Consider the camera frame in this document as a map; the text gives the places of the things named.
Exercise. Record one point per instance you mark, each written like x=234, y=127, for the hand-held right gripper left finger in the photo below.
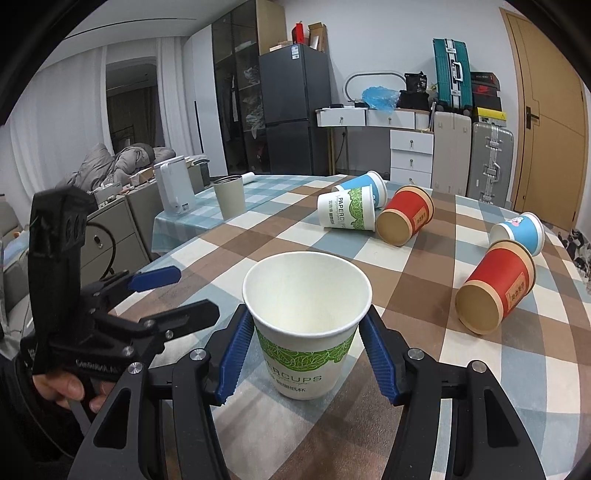
x=232, y=357

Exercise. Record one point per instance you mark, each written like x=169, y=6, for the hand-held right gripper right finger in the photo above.
x=379, y=362

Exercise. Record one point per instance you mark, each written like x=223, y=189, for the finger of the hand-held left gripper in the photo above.
x=154, y=277
x=184, y=316

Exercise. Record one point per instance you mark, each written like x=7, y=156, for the white green leaf paper cup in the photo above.
x=300, y=355
x=344, y=210

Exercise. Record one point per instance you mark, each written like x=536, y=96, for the red paper cup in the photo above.
x=501, y=279
x=411, y=207

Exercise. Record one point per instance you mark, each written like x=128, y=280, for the blue cartoon paper cup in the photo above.
x=376, y=181
x=524, y=230

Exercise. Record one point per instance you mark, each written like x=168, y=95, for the person's left hand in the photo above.
x=69, y=388

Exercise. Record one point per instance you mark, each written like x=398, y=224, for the grey low cabinet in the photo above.
x=120, y=230

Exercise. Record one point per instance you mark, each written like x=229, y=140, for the white electric kettle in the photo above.
x=174, y=184

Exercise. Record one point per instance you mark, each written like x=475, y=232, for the grey-green tumbler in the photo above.
x=228, y=196

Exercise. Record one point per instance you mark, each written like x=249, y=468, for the checked tablecloth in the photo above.
x=429, y=263

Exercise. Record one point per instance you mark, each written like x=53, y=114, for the grey padded jacket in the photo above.
x=120, y=161

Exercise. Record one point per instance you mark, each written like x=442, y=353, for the white paper roll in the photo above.
x=249, y=176

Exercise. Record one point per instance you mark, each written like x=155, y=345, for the white curtain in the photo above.
x=69, y=101

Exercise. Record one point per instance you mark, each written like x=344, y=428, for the dark glass-door cabinet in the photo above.
x=238, y=92

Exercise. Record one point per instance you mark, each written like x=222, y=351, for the white drawer desk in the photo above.
x=411, y=152

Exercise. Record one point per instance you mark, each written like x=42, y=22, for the dark grey refrigerator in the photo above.
x=291, y=106

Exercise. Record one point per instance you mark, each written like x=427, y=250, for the beige suitcase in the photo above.
x=450, y=152

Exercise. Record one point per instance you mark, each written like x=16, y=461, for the silver suitcase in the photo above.
x=491, y=157

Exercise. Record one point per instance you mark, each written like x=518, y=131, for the blue plastic bag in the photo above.
x=381, y=98

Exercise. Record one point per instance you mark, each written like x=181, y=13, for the black bag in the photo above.
x=413, y=94

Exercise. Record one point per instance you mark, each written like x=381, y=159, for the yellow black box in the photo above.
x=491, y=115

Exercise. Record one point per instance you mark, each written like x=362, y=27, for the grey curved tube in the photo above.
x=351, y=83

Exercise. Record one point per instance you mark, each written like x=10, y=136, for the cardboard box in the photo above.
x=318, y=37

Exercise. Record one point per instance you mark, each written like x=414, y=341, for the black red shoe box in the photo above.
x=485, y=90

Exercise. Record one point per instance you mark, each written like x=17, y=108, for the teal suitcase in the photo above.
x=450, y=74

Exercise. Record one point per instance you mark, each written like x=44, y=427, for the wooden door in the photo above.
x=549, y=106

